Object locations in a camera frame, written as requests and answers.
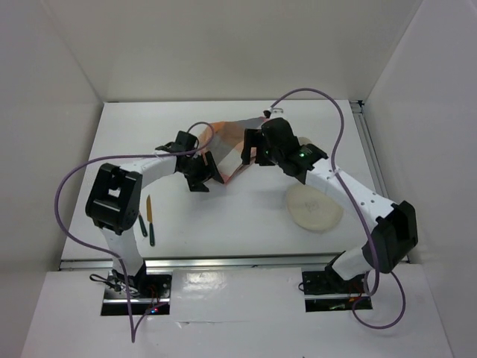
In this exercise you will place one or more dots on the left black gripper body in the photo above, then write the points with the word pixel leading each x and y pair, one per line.
pixel 194 165

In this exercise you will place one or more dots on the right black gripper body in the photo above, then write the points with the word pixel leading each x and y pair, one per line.
pixel 275 156

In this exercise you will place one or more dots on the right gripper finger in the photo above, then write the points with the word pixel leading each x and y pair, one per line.
pixel 261 157
pixel 252 139

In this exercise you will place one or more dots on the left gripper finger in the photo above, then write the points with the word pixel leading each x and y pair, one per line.
pixel 213 172
pixel 197 183

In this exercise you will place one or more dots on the blue mug cream inside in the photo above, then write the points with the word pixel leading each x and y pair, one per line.
pixel 304 141

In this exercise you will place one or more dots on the checkered orange blue cloth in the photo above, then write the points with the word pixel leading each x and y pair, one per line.
pixel 227 145

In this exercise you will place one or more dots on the gold knife green handle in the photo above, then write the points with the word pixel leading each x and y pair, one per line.
pixel 149 213

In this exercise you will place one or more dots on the gold fork green handle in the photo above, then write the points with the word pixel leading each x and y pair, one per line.
pixel 142 225

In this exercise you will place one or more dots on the cream round plate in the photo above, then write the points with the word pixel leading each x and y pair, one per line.
pixel 311 209

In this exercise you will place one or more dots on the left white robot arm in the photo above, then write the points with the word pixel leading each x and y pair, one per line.
pixel 113 203

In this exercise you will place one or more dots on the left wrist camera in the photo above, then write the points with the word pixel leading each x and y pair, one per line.
pixel 185 144

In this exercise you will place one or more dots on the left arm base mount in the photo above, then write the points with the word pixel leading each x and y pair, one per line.
pixel 153 299

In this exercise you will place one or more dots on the front aluminium rail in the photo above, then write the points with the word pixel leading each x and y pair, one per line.
pixel 170 263

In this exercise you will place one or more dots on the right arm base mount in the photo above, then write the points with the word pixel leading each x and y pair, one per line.
pixel 323 294

